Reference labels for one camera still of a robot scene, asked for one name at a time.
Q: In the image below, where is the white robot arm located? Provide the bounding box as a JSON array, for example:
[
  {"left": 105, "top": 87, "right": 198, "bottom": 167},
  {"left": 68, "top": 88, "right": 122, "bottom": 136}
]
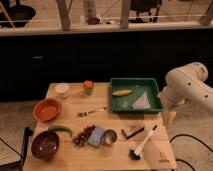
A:
[{"left": 157, "top": 62, "right": 213, "bottom": 128}]

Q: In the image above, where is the brown wooden block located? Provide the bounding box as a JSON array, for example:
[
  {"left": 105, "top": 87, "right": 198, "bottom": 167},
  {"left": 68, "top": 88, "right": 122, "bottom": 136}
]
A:
[{"left": 121, "top": 124, "right": 145, "bottom": 139}]

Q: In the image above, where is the small metal cup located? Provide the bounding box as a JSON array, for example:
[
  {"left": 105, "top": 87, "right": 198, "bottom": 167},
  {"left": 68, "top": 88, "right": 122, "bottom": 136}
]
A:
[{"left": 103, "top": 130, "right": 117, "bottom": 145}]

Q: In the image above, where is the orange topped small cup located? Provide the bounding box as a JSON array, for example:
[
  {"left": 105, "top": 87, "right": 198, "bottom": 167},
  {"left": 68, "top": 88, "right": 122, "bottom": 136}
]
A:
[{"left": 83, "top": 80, "right": 94, "bottom": 95}]

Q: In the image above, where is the white cloth piece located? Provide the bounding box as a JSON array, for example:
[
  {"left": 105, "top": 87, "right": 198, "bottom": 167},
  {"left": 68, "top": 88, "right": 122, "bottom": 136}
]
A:
[{"left": 132, "top": 92, "right": 151, "bottom": 109}]

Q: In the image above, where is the white handled black brush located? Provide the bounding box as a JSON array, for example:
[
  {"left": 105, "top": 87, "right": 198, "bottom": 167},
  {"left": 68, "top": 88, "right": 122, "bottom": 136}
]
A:
[{"left": 129, "top": 125, "right": 157, "bottom": 160}]

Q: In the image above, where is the black chair frame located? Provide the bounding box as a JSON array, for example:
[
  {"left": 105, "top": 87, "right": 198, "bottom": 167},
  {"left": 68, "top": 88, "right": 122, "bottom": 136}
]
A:
[{"left": 0, "top": 126, "right": 35, "bottom": 171}]

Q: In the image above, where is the yellow corn cob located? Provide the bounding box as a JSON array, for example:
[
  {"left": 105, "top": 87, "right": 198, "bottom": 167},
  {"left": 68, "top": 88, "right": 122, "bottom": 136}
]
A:
[{"left": 112, "top": 89, "right": 132, "bottom": 97}]

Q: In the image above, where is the blue sponge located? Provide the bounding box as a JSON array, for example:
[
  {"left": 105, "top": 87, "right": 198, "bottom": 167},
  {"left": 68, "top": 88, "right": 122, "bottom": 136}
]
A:
[{"left": 87, "top": 126, "right": 105, "bottom": 148}]

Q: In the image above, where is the silver metal fork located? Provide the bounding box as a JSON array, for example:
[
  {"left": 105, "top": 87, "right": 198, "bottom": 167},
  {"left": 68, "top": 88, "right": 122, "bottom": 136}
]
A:
[{"left": 77, "top": 107, "right": 107, "bottom": 117}]

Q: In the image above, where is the white round container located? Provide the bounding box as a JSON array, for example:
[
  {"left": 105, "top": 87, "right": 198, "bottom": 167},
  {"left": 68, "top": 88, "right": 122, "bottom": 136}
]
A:
[{"left": 54, "top": 83, "right": 70, "bottom": 98}]

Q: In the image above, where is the bunch of red grapes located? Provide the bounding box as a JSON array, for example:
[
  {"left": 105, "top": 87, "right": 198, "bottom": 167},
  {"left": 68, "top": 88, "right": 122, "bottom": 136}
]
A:
[{"left": 72, "top": 125, "right": 95, "bottom": 147}]

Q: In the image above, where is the orange bowl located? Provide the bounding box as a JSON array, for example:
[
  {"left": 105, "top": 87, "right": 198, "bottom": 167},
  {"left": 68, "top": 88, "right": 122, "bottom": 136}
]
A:
[{"left": 33, "top": 98, "right": 62, "bottom": 122}]

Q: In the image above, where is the dark purple bowl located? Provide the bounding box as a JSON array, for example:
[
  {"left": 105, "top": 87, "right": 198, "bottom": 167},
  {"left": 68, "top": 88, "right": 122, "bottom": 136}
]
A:
[{"left": 31, "top": 131, "right": 59, "bottom": 160}]

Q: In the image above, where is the green chili pepper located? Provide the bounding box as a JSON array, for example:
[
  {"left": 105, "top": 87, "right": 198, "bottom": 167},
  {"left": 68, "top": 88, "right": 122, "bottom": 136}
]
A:
[{"left": 48, "top": 125, "right": 72, "bottom": 137}]

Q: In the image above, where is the black cable on floor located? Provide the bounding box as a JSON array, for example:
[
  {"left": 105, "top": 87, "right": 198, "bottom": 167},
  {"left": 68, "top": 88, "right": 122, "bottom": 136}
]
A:
[{"left": 169, "top": 133, "right": 213, "bottom": 171}]

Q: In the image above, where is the green plastic tray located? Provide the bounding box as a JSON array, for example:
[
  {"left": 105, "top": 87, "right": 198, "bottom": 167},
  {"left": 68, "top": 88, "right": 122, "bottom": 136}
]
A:
[{"left": 109, "top": 78, "right": 163, "bottom": 114}]

